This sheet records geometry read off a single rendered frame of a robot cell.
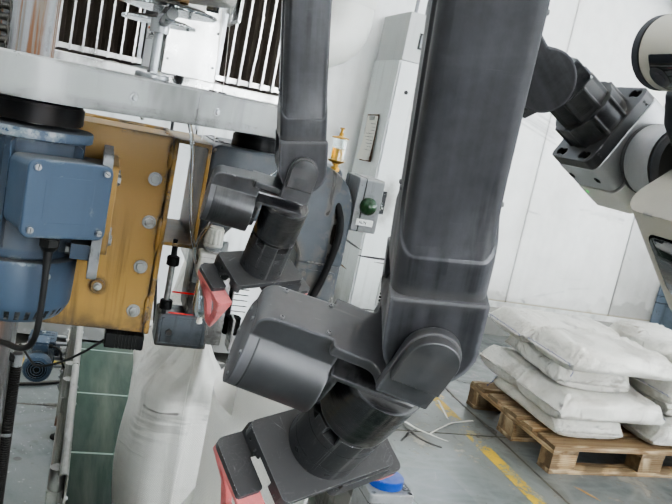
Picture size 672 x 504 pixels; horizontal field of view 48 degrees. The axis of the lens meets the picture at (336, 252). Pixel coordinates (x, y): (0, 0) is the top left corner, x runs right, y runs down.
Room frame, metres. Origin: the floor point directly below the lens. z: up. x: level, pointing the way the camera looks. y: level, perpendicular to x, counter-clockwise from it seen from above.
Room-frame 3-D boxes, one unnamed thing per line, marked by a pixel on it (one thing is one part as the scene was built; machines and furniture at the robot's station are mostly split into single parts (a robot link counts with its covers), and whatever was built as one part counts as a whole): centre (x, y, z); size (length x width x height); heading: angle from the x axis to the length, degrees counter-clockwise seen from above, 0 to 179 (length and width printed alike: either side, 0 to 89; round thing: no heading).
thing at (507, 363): (4.05, -1.27, 0.32); 0.67 x 0.42 x 0.14; 113
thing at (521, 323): (4.05, -1.26, 0.56); 0.66 x 0.43 x 0.15; 106
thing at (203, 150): (1.26, 0.28, 1.26); 0.22 x 0.05 x 0.16; 19
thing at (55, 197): (0.89, 0.34, 1.25); 0.10 x 0.08 x 0.12; 134
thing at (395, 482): (1.19, -0.16, 0.84); 0.06 x 0.06 x 0.02
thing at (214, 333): (1.21, 0.18, 1.08); 0.03 x 0.01 x 0.13; 109
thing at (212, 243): (1.14, 0.18, 1.14); 0.05 x 0.04 x 0.16; 109
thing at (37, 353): (2.69, 0.98, 0.35); 0.30 x 0.15 x 0.15; 19
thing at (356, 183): (1.29, -0.02, 1.29); 0.08 x 0.05 x 0.09; 19
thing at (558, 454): (3.97, -1.61, 0.07); 1.20 x 0.82 x 0.14; 111
